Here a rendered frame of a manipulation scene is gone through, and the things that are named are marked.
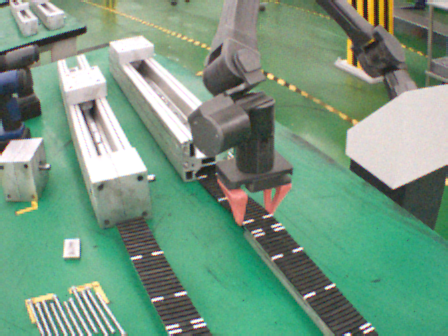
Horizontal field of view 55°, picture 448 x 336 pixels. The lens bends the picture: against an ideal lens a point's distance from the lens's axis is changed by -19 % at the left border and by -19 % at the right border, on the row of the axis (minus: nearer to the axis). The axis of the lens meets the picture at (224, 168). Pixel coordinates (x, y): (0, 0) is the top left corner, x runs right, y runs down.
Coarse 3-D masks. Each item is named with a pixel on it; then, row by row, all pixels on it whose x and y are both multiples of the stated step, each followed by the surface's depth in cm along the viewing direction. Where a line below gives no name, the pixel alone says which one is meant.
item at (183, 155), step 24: (120, 72) 142; (144, 72) 144; (168, 72) 130; (144, 96) 117; (168, 96) 124; (192, 96) 114; (144, 120) 121; (168, 120) 103; (168, 144) 106; (192, 144) 97; (192, 168) 98
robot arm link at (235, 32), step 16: (240, 0) 79; (256, 0) 81; (224, 16) 78; (240, 16) 77; (256, 16) 80; (224, 32) 75; (240, 32) 75; (224, 48) 72; (240, 48) 73; (256, 48) 75; (208, 64) 76; (224, 64) 71; (208, 80) 74; (224, 80) 72; (240, 80) 72
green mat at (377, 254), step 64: (64, 128) 123; (128, 128) 121; (0, 192) 95; (64, 192) 96; (192, 192) 95; (256, 192) 95; (320, 192) 94; (0, 256) 76; (128, 256) 79; (192, 256) 79; (256, 256) 79; (320, 256) 78; (384, 256) 76; (0, 320) 62; (128, 320) 65; (256, 320) 66; (384, 320) 63
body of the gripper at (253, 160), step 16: (240, 144) 75; (256, 144) 74; (272, 144) 75; (224, 160) 80; (240, 160) 76; (256, 160) 75; (272, 160) 76; (224, 176) 77; (240, 176) 75; (256, 176) 75
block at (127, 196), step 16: (96, 160) 87; (112, 160) 87; (128, 160) 87; (96, 176) 82; (112, 176) 82; (128, 176) 83; (144, 176) 84; (96, 192) 81; (112, 192) 83; (128, 192) 84; (144, 192) 85; (96, 208) 83; (112, 208) 84; (128, 208) 85; (144, 208) 87; (112, 224) 85
